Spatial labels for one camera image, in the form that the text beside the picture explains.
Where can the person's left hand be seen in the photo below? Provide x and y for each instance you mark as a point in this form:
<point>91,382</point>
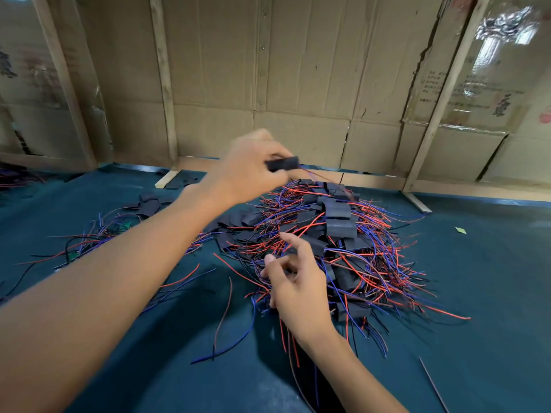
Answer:
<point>241,172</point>

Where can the person's right hand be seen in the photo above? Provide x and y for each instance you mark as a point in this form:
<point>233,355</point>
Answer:
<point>301,292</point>

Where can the black heat-shrink sleeve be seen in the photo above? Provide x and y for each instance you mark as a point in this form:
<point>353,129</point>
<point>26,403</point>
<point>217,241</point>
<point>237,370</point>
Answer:
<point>282,163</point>

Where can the pile of sleeved wired boards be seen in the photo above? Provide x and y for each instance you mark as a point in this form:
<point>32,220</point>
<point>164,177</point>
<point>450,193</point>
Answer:
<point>344,228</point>

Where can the pile of black sleeve pieces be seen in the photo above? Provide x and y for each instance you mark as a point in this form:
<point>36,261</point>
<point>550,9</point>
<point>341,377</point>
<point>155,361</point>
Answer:
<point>148,206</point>

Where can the pile of unsleeved wired boards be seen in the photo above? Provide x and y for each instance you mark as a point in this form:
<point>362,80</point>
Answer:
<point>95,236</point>

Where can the person's left forearm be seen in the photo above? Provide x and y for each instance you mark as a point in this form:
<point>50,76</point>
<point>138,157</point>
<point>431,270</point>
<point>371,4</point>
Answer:
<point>95,296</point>

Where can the small green scrap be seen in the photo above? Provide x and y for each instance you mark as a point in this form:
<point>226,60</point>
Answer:
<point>461,230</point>

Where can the wooden ledge board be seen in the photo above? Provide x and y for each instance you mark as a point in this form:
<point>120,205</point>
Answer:
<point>482,191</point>

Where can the clear plastic sheet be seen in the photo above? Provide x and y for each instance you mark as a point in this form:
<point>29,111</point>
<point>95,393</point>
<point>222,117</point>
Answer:
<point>508,56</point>

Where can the thin wooden post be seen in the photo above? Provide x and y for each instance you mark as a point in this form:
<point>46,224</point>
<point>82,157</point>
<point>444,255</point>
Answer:
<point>163,81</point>

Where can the wide wooden post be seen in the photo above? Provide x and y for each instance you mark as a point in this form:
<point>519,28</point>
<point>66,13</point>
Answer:
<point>62,81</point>

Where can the pale slanted wooden post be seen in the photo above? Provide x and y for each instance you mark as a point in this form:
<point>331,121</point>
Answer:
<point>448,90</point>

